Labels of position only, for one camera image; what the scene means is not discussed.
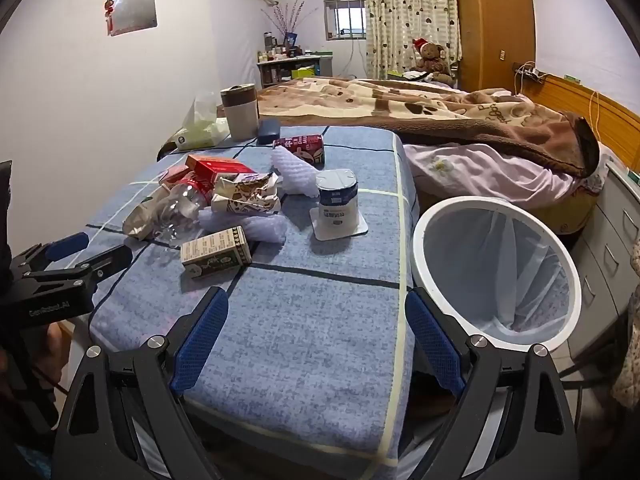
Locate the small window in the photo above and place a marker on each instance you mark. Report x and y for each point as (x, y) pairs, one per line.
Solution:
(344, 19)

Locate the white blue yogurt cup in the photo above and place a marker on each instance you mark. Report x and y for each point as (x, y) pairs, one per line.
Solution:
(336, 200)

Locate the white round trash bin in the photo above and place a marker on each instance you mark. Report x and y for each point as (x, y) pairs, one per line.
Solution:
(445, 240)

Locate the silver wall panel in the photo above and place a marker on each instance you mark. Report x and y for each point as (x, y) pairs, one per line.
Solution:
(135, 7)

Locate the vase with dry branches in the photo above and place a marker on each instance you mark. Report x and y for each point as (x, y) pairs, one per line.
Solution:
(287, 22)

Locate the green white small carton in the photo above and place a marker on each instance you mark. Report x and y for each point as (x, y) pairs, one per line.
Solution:
(215, 252)

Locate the red hanging ornament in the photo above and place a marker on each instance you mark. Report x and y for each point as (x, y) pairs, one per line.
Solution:
(109, 12)

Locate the teddy bear with red hat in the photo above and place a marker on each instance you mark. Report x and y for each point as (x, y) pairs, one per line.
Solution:
(432, 60)

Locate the beige cup brown band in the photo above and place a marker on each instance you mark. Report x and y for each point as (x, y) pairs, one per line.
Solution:
(240, 115)

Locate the pink bed quilt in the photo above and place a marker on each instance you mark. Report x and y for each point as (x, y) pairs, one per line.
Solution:
(480, 175)

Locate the dark blue glasses case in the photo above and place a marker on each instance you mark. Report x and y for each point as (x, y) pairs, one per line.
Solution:
(269, 131)

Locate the brown paw print blanket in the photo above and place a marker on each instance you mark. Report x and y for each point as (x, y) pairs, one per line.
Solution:
(450, 110)

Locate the red drink can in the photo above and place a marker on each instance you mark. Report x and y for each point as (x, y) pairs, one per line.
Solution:
(300, 146)

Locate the heart patterned curtain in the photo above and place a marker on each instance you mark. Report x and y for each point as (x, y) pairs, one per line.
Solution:
(410, 15)

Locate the clear plastic wrap piece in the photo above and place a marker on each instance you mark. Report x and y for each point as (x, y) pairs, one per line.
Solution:
(250, 222)

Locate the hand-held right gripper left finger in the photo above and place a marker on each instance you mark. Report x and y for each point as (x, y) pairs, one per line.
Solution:
(200, 340)

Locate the cluttered grey desk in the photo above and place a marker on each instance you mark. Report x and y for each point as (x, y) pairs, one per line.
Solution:
(290, 62)

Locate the blue checked table cloth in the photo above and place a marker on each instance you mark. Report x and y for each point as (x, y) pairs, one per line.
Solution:
(310, 335)

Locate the clear plastic bottle red label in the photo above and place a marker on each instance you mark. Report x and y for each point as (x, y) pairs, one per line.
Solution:
(182, 205)

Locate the wooden wardrobe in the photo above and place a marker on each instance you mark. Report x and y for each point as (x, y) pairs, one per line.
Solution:
(495, 25)

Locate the yellow tissue pack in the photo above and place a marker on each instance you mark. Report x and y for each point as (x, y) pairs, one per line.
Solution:
(200, 127)

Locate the red medicine box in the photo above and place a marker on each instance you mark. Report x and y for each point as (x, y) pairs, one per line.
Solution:
(220, 165)

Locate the wooden headboard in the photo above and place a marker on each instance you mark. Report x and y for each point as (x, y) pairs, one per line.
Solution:
(615, 120)

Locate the brown patterned snack wrapper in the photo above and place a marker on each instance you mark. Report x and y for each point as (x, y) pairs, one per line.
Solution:
(245, 195)

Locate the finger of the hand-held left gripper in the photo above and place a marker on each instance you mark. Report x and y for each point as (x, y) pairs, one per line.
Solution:
(107, 260)
(67, 246)

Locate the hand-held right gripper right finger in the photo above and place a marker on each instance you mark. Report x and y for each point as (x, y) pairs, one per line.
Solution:
(431, 341)

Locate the white foam wrap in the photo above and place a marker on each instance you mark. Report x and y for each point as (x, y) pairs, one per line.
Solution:
(295, 172)

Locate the grey drawer cabinet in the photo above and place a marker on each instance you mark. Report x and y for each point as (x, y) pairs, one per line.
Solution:
(610, 240)

